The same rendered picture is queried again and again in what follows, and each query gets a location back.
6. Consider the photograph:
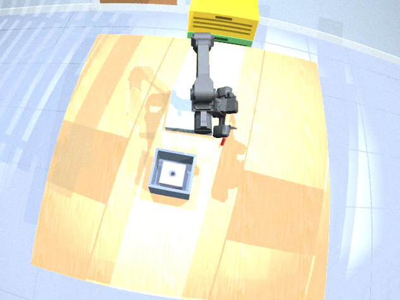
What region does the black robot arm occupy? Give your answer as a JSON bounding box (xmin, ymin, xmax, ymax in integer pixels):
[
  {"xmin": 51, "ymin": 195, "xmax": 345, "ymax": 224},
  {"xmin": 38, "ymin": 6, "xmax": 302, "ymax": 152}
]
[{"xmin": 190, "ymin": 32, "xmax": 239, "ymax": 135}]

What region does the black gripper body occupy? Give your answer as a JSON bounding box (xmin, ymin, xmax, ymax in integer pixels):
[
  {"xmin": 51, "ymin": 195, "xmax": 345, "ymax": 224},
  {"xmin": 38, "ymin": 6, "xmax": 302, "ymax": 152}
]
[{"xmin": 211, "ymin": 86, "xmax": 232, "ymax": 138}]

